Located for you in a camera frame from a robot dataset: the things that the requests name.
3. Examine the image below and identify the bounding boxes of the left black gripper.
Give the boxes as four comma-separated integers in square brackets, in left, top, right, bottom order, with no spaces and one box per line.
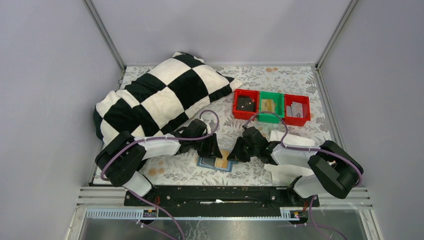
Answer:
[191,132,222,158]

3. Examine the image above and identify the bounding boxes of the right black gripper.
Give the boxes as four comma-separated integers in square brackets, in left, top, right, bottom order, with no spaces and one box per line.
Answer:
[226,136,259,163]

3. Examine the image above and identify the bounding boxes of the black credit card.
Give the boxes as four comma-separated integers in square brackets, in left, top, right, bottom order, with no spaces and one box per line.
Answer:
[201,157,216,167]

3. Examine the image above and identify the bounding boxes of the blue card holder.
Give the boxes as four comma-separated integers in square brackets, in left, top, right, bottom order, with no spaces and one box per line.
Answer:
[196,149,233,172]

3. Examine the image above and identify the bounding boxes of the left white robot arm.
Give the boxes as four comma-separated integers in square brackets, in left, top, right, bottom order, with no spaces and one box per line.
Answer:
[94,118,222,206]

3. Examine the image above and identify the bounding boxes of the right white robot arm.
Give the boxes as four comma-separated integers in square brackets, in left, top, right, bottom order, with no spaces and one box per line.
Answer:
[227,127,364,206]

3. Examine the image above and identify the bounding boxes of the black cards in bin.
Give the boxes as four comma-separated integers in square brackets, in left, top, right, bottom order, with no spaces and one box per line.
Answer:
[235,95,256,112]

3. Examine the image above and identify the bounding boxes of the gold cards in bin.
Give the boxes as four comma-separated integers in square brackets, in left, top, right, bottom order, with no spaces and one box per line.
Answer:
[261,98,276,113]

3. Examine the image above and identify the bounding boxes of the white cards in bin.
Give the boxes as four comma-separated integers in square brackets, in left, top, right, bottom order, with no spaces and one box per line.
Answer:
[286,102,304,118]

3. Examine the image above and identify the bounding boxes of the floral table cloth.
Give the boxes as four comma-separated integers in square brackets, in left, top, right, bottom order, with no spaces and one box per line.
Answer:
[141,66,332,186]

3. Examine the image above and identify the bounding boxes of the left red plastic bin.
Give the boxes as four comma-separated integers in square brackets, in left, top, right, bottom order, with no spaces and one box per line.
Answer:
[232,88,260,120]

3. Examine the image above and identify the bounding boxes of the red plastic bin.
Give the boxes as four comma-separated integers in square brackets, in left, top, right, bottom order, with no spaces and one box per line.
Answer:
[232,88,260,120]
[284,94,311,127]

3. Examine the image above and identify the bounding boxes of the white folded towel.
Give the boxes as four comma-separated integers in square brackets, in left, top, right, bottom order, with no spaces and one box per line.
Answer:
[264,134,316,186]

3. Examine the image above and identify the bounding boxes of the green plastic bin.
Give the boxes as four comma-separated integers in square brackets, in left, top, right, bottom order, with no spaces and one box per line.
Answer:
[257,91,285,124]

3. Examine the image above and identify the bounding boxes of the black white checkered pillow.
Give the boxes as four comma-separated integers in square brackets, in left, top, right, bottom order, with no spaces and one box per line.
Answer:
[93,52,243,145]

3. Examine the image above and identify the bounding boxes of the right red plastic bin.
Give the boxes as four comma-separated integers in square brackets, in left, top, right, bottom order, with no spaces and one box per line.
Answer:
[284,94,311,127]

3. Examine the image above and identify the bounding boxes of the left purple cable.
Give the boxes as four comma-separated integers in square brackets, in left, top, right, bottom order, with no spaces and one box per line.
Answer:
[100,109,220,181]

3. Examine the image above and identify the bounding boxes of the purple cable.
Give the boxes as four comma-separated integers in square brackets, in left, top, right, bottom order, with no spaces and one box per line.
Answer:
[241,111,364,188]
[100,109,220,181]

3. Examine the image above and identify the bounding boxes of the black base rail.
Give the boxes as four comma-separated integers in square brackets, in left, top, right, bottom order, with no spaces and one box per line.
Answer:
[143,185,320,218]

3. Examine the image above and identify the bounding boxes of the grey slotted cable duct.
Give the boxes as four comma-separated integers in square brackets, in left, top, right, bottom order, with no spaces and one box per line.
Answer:
[86,207,309,222]

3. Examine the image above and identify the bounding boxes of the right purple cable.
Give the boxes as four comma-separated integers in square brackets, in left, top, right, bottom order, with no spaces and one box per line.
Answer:
[241,111,364,188]

